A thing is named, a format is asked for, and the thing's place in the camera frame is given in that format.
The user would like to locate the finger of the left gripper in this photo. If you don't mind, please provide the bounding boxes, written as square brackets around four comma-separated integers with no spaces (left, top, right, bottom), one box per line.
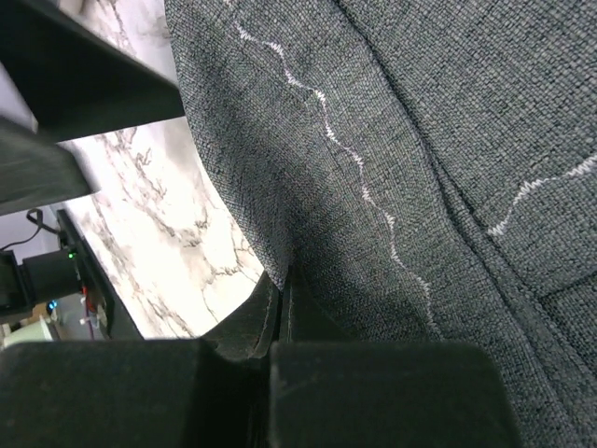
[1,1,184,142]
[0,117,99,216]

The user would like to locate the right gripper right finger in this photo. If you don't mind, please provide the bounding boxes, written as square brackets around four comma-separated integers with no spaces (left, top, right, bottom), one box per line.
[268,269,521,447]

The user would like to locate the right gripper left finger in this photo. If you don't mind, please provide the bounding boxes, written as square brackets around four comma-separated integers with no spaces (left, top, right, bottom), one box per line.
[1,275,280,447]

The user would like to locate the grey cloth napkin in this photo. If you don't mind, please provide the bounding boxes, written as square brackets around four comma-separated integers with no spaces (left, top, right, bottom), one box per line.
[165,1,596,447]

